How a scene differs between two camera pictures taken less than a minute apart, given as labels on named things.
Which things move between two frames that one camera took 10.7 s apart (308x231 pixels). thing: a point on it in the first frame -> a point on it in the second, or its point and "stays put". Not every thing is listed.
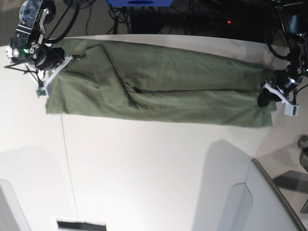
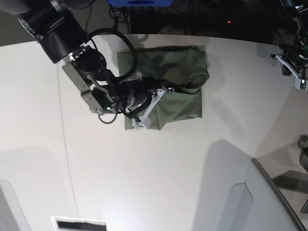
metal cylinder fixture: (302, 142) stays put
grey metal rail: (278, 191) stays put
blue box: (140, 3) stays put
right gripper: (47, 57) -> (133, 96)
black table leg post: (137, 19) stays put
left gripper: (287, 79) -> (291, 54)
